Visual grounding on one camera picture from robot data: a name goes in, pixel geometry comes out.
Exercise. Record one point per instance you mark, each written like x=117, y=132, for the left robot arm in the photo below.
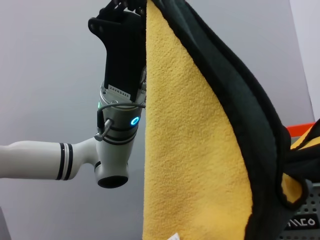
x=112, y=150

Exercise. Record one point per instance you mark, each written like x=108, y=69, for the orange red bar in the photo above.
x=300, y=128

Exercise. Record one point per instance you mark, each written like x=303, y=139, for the yellow towel with black trim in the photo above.
x=187, y=125

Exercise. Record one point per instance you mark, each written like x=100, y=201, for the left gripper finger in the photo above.
x=136, y=6
x=113, y=4

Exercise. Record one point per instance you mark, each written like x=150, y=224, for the grey perforated storage box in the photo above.
x=312, y=200

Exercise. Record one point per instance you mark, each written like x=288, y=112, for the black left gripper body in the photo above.
x=122, y=50

